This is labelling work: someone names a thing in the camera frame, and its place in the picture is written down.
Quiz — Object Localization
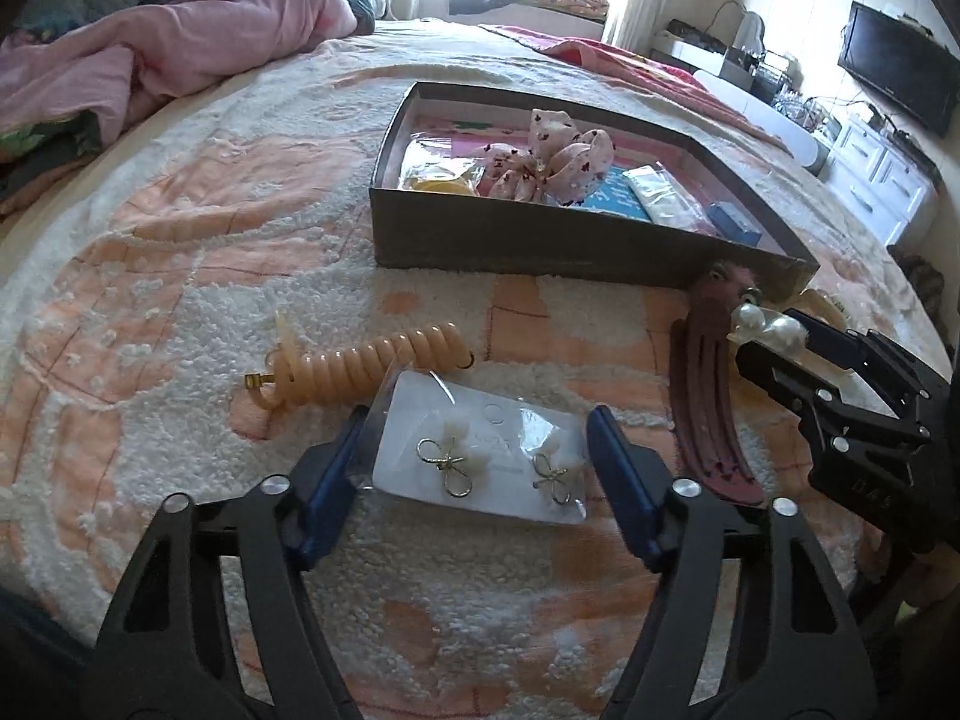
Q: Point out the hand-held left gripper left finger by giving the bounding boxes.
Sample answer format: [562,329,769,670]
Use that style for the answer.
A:
[94,405,374,720]

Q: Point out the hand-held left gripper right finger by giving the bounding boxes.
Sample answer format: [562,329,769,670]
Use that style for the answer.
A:
[585,405,875,720]

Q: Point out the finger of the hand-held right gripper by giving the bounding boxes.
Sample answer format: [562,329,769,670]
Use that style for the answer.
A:
[784,307,955,410]
[735,340,837,425]

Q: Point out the pearl hair clip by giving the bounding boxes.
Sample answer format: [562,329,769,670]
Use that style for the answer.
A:
[726,298,807,350]

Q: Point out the earring card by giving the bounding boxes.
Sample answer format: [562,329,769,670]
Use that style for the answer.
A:
[358,369,593,524]

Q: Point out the small blue box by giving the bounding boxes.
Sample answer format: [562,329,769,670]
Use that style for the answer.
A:
[709,202,762,245]

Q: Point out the clear packet with bow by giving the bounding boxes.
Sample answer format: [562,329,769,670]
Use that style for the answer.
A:
[625,163,697,227]

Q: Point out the shallow grey cardboard box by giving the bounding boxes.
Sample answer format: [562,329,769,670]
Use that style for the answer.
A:
[370,80,821,292]

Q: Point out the pink spotted hair scrunchie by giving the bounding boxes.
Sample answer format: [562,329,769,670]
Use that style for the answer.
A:
[480,109,617,207]

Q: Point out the clear plastic bag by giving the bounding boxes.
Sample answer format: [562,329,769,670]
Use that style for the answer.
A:
[400,139,490,197]

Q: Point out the dark red hair clip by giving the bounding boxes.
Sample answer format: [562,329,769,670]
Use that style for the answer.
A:
[670,270,767,505]

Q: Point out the brown bag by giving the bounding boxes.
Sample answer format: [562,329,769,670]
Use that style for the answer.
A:
[896,251,950,316]

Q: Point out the white drawer cabinet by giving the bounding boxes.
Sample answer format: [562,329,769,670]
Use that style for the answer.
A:
[821,116,942,247]

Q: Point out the blue printed card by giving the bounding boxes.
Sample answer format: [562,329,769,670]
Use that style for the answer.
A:
[579,167,655,224]

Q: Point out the white desk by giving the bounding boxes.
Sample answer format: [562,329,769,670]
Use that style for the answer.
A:
[649,30,832,175]

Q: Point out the black television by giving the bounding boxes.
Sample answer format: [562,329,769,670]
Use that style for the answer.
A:
[837,1,960,140]

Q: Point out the red patterned blanket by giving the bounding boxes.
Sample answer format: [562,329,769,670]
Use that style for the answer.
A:
[480,24,796,155]

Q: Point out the pink duvet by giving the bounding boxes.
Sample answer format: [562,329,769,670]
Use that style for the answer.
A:
[0,0,376,143]

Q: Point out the beige spiral hair tie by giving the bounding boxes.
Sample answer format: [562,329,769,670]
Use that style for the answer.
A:
[244,309,477,412]

